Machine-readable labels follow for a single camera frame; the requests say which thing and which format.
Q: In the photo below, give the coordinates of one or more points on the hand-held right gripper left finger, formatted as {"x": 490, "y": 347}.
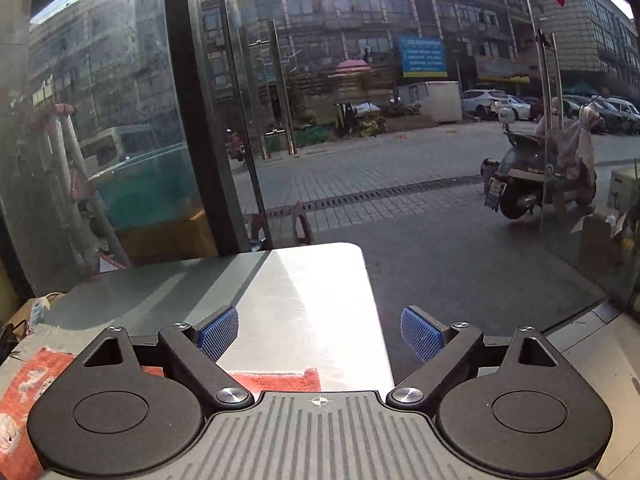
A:
{"x": 218, "y": 334}

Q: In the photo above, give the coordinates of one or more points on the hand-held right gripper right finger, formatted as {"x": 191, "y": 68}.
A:
{"x": 422, "y": 332}

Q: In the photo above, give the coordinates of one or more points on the orange towel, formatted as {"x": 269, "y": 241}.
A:
{"x": 42, "y": 385}

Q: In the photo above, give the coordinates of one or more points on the red plastic stool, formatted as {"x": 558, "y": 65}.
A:
{"x": 301, "y": 222}

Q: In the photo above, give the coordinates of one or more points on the metal drain grate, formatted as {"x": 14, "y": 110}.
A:
{"x": 370, "y": 194}

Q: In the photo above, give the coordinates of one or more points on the grey electric scooter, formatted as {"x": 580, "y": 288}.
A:
{"x": 520, "y": 170}

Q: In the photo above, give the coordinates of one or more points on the brown cardboard box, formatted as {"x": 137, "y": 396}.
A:
{"x": 597, "y": 245}

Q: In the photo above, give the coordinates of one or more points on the white street kiosk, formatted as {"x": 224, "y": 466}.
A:
{"x": 432, "y": 101}

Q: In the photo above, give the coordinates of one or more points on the white car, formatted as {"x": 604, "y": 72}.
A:
{"x": 487, "y": 102}

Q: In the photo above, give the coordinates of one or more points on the white carton box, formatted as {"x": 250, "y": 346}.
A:
{"x": 624, "y": 189}

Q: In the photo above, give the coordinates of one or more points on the yellow shop sign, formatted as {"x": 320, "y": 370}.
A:
{"x": 502, "y": 72}

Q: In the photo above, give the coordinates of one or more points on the pink parasol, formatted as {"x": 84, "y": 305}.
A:
{"x": 350, "y": 66}

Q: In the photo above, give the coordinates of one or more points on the blue signboard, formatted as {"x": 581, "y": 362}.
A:
{"x": 422, "y": 56}

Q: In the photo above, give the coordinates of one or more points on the dark parked car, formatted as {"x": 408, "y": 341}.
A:
{"x": 607, "y": 112}

